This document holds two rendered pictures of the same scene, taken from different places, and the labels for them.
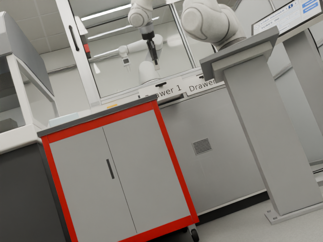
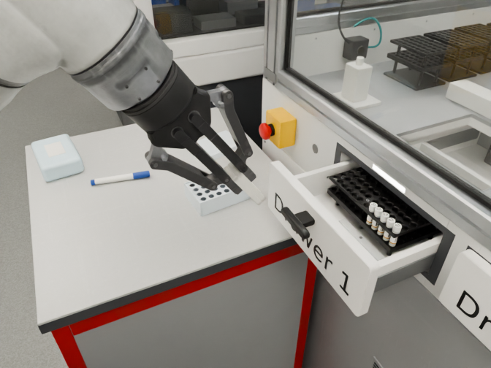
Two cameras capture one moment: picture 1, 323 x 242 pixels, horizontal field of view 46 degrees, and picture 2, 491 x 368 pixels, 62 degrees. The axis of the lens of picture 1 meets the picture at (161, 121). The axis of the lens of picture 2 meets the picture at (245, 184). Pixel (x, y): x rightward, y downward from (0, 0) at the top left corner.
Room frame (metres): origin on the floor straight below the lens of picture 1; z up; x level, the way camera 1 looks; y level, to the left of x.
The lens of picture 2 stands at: (2.05, -0.51, 1.34)
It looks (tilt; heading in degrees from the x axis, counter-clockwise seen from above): 37 degrees down; 71
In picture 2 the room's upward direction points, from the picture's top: straight up
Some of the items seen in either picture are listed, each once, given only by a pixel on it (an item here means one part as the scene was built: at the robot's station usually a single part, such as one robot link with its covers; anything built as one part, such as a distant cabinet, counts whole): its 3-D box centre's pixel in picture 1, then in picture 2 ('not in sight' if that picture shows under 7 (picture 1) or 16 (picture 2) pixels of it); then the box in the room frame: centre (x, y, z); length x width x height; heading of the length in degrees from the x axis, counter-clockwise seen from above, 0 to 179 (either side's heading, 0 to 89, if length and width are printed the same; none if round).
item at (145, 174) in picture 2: not in sight; (120, 177); (2.02, 0.34, 0.77); 0.14 x 0.02 x 0.02; 177
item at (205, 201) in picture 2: not in sight; (217, 190); (2.23, 0.21, 0.78); 0.12 x 0.08 x 0.04; 12
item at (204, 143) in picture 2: not in sight; (216, 145); (2.28, 0.41, 0.77); 0.13 x 0.09 x 0.02; 20
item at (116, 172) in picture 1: (123, 186); (174, 282); (2.11, 0.32, 0.38); 0.62 x 0.58 x 0.76; 97
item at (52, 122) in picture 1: (64, 121); (57, 156); (1.88, 0.47, 0.78); 0.15 x 0.10 x 0.04; 104
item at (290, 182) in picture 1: (268, 132); not in sight; (1.80, -0.46, 0.38); 0.30 x 0.30 x 0.76; 83
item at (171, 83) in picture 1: (162, 90); (313, 230); (2.32, -0.07, 0.87); 0.29 x 0.02 x 0.11; 97
